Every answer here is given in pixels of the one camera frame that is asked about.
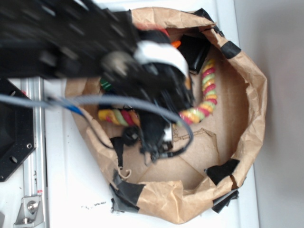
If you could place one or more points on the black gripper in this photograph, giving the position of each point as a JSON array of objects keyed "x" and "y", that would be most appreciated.
[{"x": 150, "y": 87}]

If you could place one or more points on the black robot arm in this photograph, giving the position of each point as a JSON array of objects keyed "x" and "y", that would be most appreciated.
[{"x": 57, "y": 39}]

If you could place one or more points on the orange plastic toy carrot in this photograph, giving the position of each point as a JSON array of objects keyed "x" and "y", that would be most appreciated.
[{"x": 106, "y": 86}]

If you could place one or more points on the black rectangular box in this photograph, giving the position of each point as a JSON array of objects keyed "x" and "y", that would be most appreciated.
[{"x": 194, "y": 50}]

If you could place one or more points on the brown paper bag bin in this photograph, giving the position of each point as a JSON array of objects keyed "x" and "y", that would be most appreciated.
[{"x": 228, "y": 123}]

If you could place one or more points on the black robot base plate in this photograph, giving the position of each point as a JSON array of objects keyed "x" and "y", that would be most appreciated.
[{"x": 16, "y": 137}]

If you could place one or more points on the aluminium extrusion rail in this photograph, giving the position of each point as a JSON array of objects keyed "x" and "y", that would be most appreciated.
[{"x": 35, "y": 166}]

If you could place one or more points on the metal corner bracket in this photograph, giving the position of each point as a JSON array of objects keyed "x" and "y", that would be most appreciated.
[{"x": 30, "y": 214}]

